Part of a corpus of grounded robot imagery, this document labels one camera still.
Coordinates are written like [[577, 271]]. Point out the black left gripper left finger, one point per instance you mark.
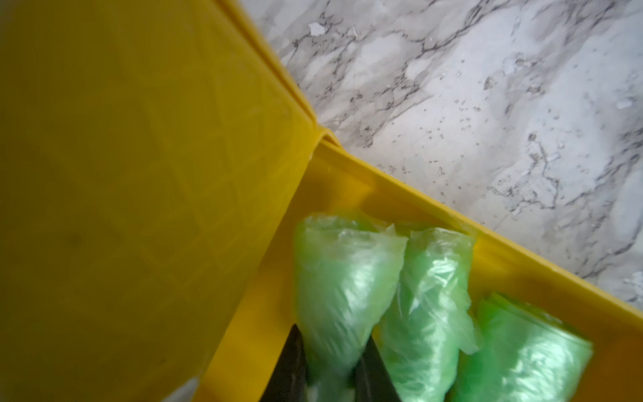
[[288, 379]]

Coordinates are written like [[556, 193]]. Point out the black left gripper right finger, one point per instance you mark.
[[370, 377]]

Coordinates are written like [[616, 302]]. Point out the yellow plastic drawer unit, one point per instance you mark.
[[155, 159]]

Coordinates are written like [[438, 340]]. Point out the green trash bag roll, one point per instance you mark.
[[428, 326], [346, 272], [526, 355]]

